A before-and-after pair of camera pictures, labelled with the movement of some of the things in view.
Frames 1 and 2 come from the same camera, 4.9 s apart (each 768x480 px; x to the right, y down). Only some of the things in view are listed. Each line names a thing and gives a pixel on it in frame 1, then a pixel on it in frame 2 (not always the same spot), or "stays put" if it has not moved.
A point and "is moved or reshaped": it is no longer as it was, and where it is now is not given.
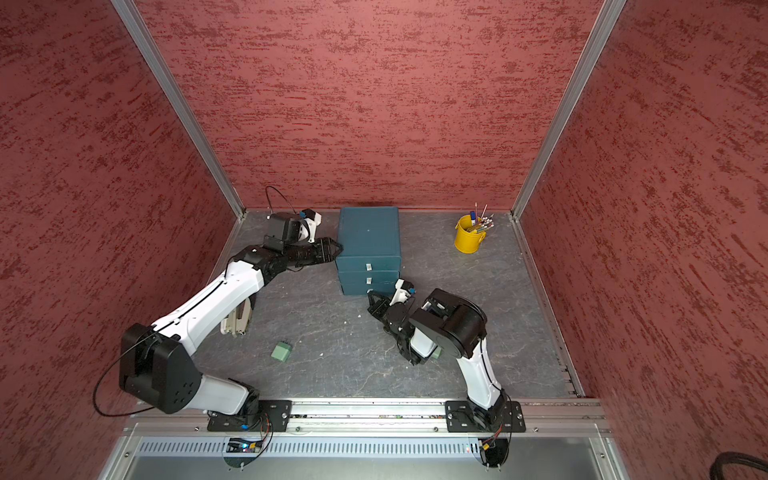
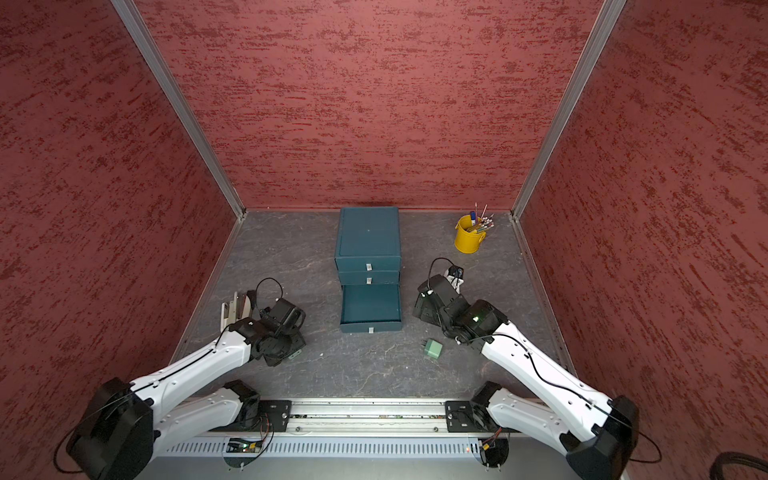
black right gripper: [377, 308] -> [423, 309]
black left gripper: [323, 250] -> [297, 342]
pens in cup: [484, 222] stays put
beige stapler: [236, 323] stays put
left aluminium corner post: [144, 35] stays put
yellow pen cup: [464, 241] stays put
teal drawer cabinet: [368, 254] is moved or reshaped
